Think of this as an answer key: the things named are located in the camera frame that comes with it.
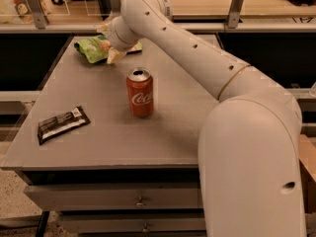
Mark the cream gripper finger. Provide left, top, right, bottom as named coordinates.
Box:
left=107, top=46, right=126, bottom=64
left=97, top=23, right=109, bottom=36

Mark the green rice chip bag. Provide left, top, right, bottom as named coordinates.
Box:
left=74, top=35, right=142, bottom=64

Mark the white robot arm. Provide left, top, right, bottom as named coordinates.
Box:
left=105, top=0, right=307, bottom=237

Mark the red coke can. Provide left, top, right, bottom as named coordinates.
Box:
left=126, top=67, right=154, bottom=118

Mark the white snack bag background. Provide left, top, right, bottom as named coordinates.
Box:
left=0, top=0, right=50, bottom=25

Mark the black snack bar wrapper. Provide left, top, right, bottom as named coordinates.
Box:
left=38, top=106, right=91, bottom=145

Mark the upper grey drawer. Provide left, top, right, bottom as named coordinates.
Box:
left=24, top=183, right=202, bottom=211

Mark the grey drawer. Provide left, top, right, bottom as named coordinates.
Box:
left=59, top=212, right=205, bottom=234
left=24, top=183, right=202, bottom=211

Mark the lower grey drawer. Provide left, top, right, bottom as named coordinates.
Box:
left=59, top=212, right=205, bottom=234

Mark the cardboard box with snacks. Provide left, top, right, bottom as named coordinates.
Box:
left=299, top=134, right=316, bottom=213

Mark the left metal bracket post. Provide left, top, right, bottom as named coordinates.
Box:
left=27, top=0, right=47, bottom=30

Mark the right metal bracket post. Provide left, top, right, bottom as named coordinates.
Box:
left=226, top=0, right=244, bottom=29

